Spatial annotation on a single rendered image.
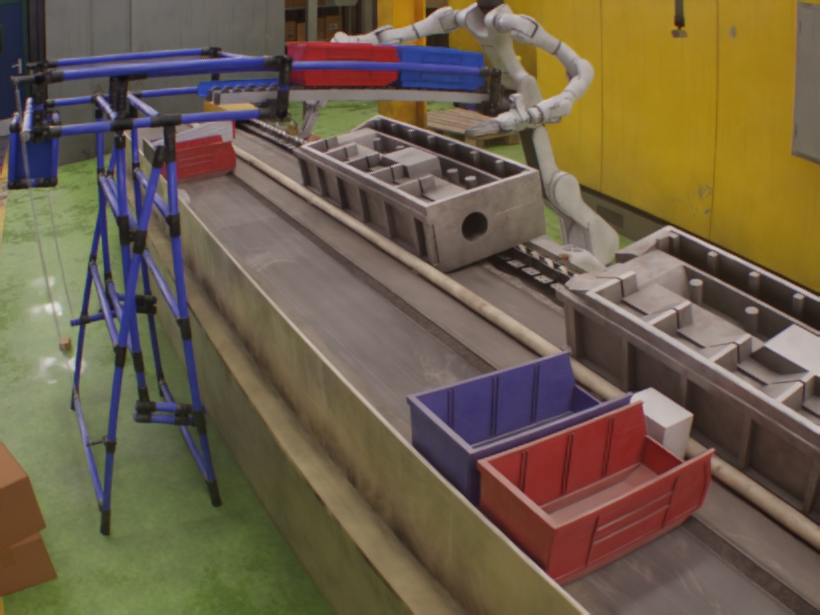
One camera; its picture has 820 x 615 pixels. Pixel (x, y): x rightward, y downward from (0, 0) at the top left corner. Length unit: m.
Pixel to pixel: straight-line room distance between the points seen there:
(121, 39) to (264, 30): 1.64
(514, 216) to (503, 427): 0.93
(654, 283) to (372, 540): 0.77
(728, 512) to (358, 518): 0.70
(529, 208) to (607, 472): 1.10
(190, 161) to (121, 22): 5.13
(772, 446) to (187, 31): 7.69
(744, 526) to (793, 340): 0.36
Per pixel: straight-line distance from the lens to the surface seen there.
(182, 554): 2.37
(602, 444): 1.27
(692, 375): 1.37
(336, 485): 1.61
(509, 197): 2.19
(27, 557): 2.31
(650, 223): 4.79
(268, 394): 1.94
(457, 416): 1.34
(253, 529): 2.43
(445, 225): 2.10
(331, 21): 12.31
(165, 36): 8.34
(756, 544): 1.27
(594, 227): 3.72
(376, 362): 1.70
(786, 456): 1.30
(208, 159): 3.33
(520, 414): 1.42
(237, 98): 2.18
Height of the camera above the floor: 1.53
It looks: 24 degrees down
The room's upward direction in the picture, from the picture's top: 1 degrees counter-clockwise
